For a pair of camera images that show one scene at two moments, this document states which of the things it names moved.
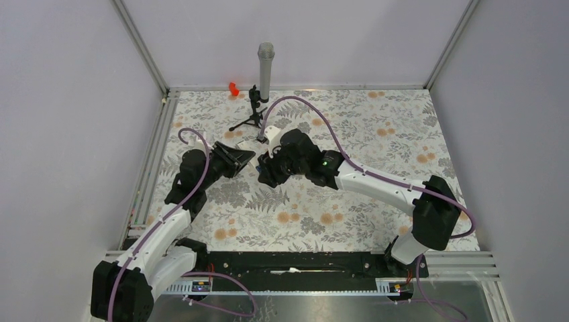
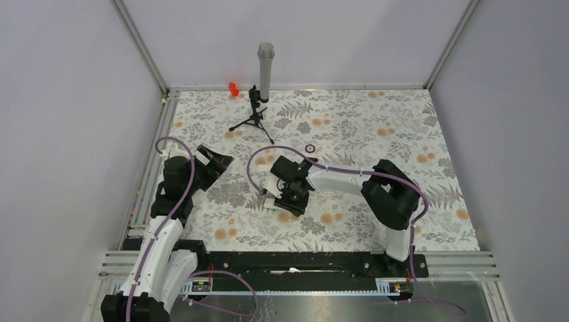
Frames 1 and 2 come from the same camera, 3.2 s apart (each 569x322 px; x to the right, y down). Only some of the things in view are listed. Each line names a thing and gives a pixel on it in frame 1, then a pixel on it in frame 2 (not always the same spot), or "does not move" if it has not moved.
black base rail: [309, 267] does not move
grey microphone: [266, 54] does not move
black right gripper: [268, 173] -> [298, 208]
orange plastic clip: [235, 91] does not move
